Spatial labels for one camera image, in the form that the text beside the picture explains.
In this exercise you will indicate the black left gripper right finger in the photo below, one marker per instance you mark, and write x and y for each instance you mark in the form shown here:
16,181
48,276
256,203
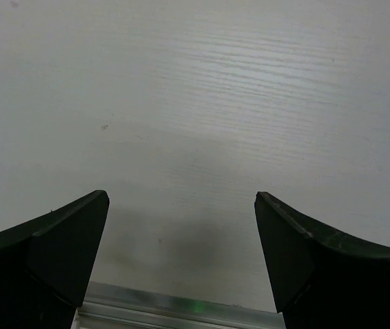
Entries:
322,277

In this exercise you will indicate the aluminium table edge rail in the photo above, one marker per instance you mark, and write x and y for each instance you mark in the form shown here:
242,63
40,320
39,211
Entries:
107,306

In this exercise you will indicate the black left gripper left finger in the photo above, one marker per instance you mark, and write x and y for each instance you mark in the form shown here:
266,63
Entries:
46,263

